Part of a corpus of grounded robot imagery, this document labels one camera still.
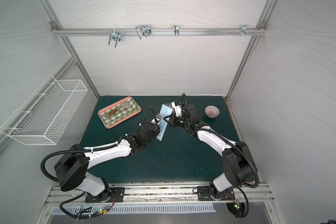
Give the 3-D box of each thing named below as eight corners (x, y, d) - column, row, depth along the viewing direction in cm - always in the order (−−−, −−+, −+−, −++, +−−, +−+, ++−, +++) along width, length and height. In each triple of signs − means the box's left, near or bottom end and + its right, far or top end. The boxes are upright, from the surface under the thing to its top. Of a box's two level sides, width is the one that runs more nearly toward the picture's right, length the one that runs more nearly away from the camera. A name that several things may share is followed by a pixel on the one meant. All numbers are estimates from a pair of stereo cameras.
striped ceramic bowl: (211, 121, 108) (212, 116, 103) (202, 112, 114) (204, 107, 109) (219, 117, 111) (221, 112, 106) (211, 108, 117) (212, 103, 112)
